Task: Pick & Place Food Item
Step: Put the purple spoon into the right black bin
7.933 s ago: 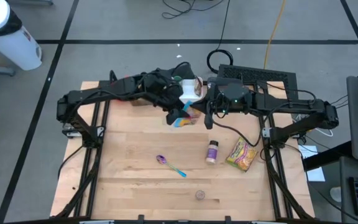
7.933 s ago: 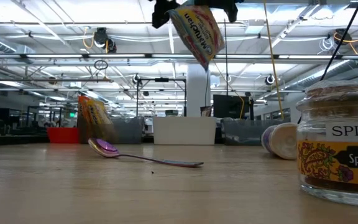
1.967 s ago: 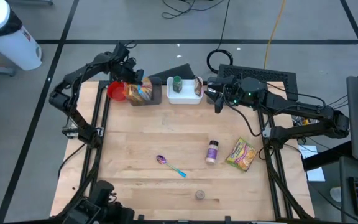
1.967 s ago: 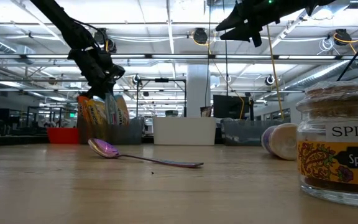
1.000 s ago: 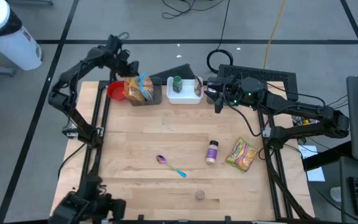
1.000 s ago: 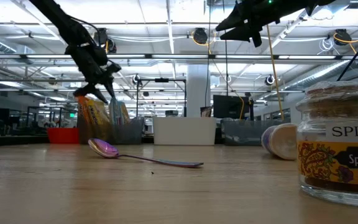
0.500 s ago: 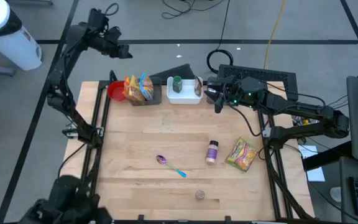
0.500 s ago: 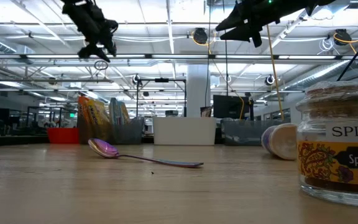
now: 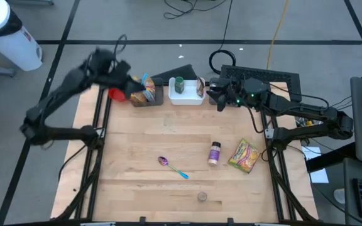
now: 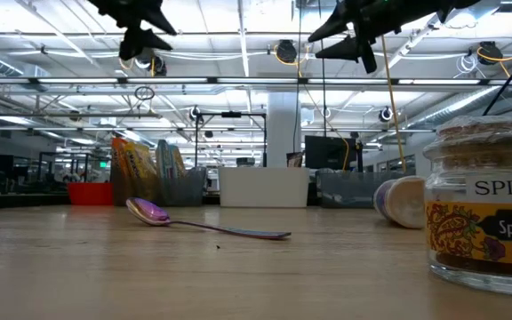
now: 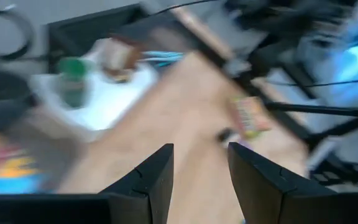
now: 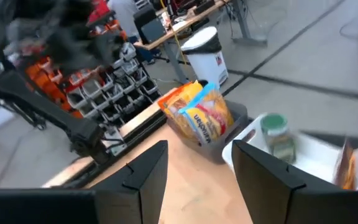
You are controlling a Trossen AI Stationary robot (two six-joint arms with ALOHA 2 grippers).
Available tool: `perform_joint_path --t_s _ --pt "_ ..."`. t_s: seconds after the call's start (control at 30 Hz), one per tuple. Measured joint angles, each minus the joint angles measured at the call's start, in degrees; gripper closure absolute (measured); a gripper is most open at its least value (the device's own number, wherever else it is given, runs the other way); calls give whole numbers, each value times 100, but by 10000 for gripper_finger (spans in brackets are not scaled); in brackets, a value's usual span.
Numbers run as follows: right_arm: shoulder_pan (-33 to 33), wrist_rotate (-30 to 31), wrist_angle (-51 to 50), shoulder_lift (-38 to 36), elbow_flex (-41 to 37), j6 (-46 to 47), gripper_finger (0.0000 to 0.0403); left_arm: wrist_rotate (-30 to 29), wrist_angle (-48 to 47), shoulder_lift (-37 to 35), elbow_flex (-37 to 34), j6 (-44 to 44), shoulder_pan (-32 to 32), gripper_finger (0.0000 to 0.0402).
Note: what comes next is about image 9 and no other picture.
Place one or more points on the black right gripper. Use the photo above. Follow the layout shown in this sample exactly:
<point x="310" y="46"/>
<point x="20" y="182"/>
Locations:
<point x="228" y="86"/>

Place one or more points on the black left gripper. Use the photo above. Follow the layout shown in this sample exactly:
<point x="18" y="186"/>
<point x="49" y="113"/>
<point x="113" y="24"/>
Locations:
<point x="119" y="73"/>

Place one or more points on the blue striped ramen packet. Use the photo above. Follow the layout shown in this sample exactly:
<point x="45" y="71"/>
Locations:
<point x="149" y="89"/>

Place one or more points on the green lid jar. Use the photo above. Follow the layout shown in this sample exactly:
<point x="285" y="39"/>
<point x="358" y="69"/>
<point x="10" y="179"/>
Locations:
<point x="179" y="85"/>

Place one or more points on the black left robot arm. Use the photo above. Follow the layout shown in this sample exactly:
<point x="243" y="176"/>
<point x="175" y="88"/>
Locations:
<point x="58" y="94"/>

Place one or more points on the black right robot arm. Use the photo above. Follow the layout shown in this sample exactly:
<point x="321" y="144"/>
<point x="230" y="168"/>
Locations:
<point x="310" y="110"/>

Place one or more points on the dark grey bin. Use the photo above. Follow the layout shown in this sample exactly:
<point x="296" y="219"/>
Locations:
<point x="213" y="102"/>
<point x="159" y="94"/>

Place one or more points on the red bowl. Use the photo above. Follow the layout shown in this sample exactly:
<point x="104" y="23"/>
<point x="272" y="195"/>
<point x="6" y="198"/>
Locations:
<point x="116" y="95"/>

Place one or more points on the white plastic bin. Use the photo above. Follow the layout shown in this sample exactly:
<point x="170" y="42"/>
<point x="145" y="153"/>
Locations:
<point x="187" y="99"/>

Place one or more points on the black slanted panel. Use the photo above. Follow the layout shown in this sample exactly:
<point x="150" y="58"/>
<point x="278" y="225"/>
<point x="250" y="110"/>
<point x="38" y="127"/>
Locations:
<point x="181" y="73"/>

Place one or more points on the purple label spice shaker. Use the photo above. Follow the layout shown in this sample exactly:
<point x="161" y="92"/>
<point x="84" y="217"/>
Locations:
<point x="214" y="153"/>

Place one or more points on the green yellow ramen packet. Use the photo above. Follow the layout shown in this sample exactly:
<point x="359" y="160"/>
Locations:
<point x="244" y="156"/>

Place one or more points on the black table edge clamp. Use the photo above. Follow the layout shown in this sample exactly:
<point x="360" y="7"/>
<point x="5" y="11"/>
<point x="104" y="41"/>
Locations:
<point x="142" y="220"/>
<point x="230" y="221"/>

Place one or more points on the white paper sheet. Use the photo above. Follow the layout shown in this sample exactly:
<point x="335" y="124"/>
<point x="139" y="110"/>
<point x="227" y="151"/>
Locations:
<point x="319" y="177"/>

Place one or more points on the white trash can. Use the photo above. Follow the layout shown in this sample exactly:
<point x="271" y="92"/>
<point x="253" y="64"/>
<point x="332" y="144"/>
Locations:
<point x="8" y="47"/>

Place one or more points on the white computer mouse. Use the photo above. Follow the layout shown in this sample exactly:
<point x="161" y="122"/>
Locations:
<point x="339" y="196"/>

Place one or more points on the black table frame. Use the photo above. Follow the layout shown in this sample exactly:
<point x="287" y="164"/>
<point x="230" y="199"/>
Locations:
<point x="105" y="110"/>

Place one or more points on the grey metal corner bracket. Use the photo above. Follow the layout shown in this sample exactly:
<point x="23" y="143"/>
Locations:
<point x="269" y="133"/>
<point x="101" y="132"/>

